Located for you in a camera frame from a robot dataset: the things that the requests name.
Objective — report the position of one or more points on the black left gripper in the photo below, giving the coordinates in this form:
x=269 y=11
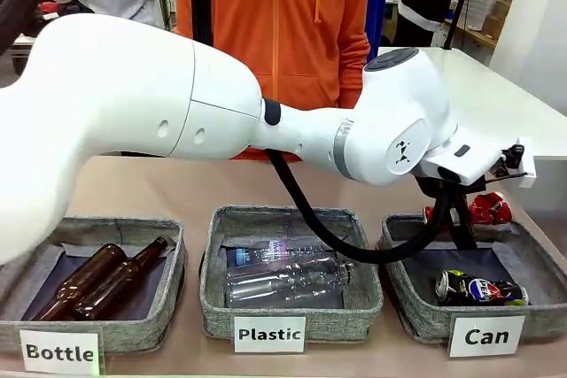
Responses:
x=432 y=187

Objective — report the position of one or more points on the crushed red soda can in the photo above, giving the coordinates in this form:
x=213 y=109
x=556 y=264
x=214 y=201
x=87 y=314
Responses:
x=489 y=210

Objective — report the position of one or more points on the large clear plastic bottle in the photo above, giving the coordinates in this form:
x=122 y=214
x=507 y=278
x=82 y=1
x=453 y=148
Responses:
x=288 y=283

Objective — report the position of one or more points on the brown glass bottle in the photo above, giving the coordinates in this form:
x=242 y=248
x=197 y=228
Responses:
x=75 y=283
x=119 y=276

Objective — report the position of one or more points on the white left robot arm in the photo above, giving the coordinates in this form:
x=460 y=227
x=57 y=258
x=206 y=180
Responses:
x=133 y=86

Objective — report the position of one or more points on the crushed black Pepsi can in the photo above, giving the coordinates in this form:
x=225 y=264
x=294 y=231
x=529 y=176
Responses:
x=483 y=288

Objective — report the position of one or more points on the grey fabric basket labelled Can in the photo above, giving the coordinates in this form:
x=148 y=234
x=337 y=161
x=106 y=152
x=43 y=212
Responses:
x=531 y=254

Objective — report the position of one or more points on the white Can label card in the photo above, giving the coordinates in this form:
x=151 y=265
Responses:
x=486 y=336

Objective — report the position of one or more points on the grey fabric basket labelled Plastic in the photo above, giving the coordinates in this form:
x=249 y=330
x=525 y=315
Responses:
x=283 y=322

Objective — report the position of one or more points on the grey fabric basket labelled Bottle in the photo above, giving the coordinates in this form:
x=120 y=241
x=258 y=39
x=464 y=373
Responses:
x=173 y=272

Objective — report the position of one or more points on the white side table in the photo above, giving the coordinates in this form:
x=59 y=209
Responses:
x=496 y=86

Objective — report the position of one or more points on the cardboard box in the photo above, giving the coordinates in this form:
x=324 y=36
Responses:
x=500 y=15

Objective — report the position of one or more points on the black thin pole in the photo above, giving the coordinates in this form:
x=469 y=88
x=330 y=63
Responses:
x=456 y=10

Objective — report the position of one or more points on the clear bottle with blue cap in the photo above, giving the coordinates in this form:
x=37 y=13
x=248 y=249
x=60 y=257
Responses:
x=248 y=256

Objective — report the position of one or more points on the white Plastic label card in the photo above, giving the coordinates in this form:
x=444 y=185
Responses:
x=269 y=334

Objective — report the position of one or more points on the person in orange hoodie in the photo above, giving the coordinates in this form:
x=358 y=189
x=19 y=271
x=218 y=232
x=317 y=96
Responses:
x=292 y=19

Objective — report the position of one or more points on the white Bottle label card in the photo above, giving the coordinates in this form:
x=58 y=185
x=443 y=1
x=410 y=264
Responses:
x=59 y=351

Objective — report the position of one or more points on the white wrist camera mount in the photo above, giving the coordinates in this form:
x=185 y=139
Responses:
x=525 y=176

